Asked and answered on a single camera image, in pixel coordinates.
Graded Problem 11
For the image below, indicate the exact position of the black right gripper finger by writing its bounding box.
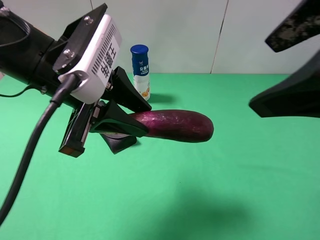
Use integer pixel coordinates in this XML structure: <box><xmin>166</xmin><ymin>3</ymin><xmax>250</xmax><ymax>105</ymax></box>
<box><xmin>248</xmin><ymin>52</ymin><xmax>320</xmax><ymax>118</ymax></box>
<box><xmin>265</xmin><ymin>0</ymin><xmax>320</xmax><ymax>53</ymax></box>

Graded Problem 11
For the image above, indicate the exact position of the black left camera cable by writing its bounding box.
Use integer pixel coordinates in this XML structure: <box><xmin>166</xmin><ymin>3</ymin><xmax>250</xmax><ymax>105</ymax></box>
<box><xmin>0</xmin><ymin>74</ymin><xmax>83</xmax><ymax>228</ymax></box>

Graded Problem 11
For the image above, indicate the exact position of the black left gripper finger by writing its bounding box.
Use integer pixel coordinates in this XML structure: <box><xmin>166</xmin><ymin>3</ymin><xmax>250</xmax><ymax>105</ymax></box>
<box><xmin>89</xmin><ymin>101</ymin><xmax>149</xmax><ymax>137</ymax></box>
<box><xmin>111</xmin><ymin>66</ymin><xmax>152</xmax><ymax>112</ymax></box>

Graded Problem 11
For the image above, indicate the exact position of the black leather glasses case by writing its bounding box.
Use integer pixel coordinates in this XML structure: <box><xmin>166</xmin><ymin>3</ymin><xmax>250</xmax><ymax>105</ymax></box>
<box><xmin>100</xmin><ymin>134</ymin><xmax>137</xmax><ymax>154</ymax></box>

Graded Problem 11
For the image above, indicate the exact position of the blue white yogurt bottle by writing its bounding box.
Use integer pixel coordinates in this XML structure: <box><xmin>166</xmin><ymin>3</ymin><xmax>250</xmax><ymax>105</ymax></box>
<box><xmin>130</xmin><ymin>44</ymin><xmax>151</xmax><ymax>101</ymax></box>

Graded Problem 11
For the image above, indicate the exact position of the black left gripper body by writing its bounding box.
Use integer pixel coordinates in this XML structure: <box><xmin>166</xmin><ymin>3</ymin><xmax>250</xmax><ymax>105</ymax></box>
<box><xmin>44</xmin><ymin>3</ymin><xmax>108</xmax><ymax>158</ymax></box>

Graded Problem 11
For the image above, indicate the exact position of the purple eggplant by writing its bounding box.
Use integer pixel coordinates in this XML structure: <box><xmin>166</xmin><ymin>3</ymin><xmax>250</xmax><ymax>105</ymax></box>
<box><xmin>130</xmin><ymin>109</ymin><xmax>214</xmax><ymax>143</ymax></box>

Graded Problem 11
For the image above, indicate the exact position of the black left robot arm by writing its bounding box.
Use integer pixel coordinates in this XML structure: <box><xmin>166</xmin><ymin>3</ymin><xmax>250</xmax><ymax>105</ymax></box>
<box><xmin>0</xmin><ymin>4</ymin><xmax>151</xmax><ymax>158</ymax></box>

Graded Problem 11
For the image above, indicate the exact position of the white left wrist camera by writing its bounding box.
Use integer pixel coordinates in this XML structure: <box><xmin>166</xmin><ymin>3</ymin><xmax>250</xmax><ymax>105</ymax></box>
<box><xmin>58</xmin><ymin>14</ymin><xmax>122</xmax><ymax>104</ymax></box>

